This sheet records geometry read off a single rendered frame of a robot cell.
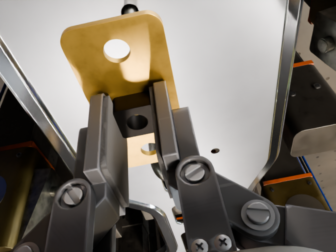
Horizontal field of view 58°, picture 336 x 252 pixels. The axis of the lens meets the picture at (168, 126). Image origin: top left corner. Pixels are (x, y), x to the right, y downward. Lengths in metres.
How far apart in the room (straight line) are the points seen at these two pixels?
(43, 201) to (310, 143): 0.30
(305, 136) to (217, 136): 0.11
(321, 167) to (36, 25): 0.94
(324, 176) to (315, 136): 0.73
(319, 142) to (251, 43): 0.18
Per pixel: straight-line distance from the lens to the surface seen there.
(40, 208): 0.34
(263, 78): 0.27
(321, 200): 0.55
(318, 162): 1.01
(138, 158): 0.16
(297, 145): 0.37
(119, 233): 0.48
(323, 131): 0.37
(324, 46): 0.26
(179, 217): 0.60
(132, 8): 0.21
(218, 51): 0.24
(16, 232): 0.33
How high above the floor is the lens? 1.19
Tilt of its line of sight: 43 degrees down
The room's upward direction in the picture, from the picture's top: 171 degrees clockwise
